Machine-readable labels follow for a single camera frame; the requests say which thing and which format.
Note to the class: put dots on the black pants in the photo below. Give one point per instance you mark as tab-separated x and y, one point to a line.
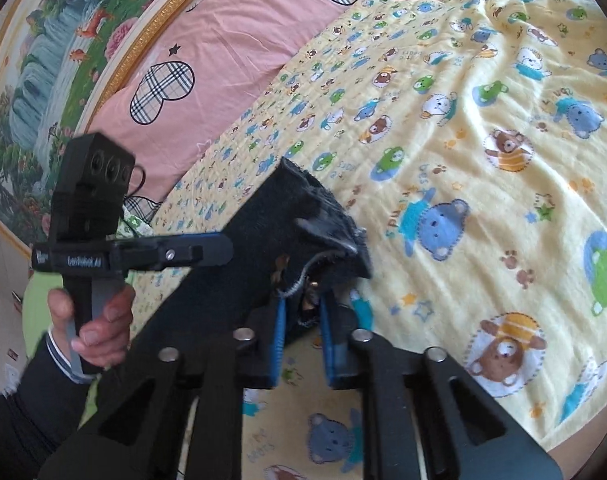
290	232

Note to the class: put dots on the green duvet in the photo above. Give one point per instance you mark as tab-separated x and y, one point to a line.
35	311

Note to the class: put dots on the yellow bear print blanket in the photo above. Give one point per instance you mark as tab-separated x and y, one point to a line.
469	139

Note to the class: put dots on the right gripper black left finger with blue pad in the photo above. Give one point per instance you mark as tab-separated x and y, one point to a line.
180	414

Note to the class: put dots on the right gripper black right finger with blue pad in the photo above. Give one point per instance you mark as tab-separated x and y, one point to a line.
423	416

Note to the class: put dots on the pink quilt with plaid hearts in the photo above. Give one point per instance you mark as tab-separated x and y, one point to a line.
202	74

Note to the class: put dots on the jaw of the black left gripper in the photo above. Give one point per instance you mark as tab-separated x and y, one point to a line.
174	251

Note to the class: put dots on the person's left hand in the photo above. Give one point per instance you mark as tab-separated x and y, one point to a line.
104	341

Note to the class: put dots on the dark sleeved left forearm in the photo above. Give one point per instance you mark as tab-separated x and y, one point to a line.
44	411

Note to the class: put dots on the framed landscape painting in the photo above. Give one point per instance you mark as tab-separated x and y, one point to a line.
60	60

